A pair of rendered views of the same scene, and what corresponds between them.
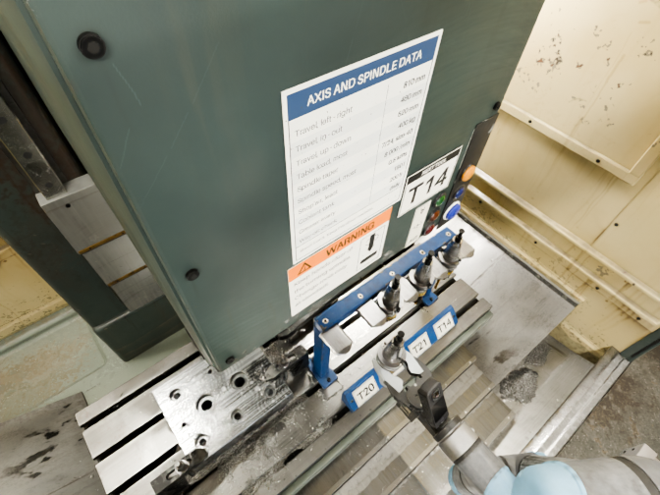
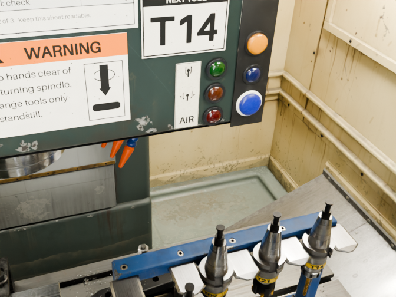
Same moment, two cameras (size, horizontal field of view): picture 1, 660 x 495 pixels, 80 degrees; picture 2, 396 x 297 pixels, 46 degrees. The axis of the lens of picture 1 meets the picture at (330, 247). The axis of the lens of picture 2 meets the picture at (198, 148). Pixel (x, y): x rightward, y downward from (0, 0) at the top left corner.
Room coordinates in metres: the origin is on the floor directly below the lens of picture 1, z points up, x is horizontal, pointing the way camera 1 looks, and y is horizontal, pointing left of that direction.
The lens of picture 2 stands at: (-0.07, -0.30, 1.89)
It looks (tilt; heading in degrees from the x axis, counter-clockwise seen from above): 35 degrees down; 19
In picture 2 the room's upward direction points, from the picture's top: 3 degrees clockwise
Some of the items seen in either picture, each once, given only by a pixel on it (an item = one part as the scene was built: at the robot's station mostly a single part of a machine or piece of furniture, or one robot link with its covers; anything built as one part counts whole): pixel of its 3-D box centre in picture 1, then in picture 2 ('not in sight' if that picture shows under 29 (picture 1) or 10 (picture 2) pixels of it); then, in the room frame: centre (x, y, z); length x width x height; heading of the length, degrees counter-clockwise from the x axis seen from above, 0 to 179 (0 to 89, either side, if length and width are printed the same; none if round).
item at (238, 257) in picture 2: (406, 290); (243, 265); (0.52, -0.20, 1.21); 0.07 x 0.05 x 0.01; 41
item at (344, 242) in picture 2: (462, 247); (340, 239); (0.67, -0.36, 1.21); 0.07 x 0.05 x 0.01; 41
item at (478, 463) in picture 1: (486, 473); not in sight; (0.13, -0.34, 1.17); 0.11 x 0.08 x 0.09; 41
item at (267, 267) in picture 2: (420, 279); (268, 258); (0.56, -0.24, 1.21); 0.06 x 0.06 x 0.03
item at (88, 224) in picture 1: (173, 226); (27, 148); (0.73, 0.46, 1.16); 0.48 x 0.05 x 0.51; 131
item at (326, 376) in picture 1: (321, 351); not in sight; (0.42, 0.01, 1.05); 0.10 x 0.05 x 0.30; 41
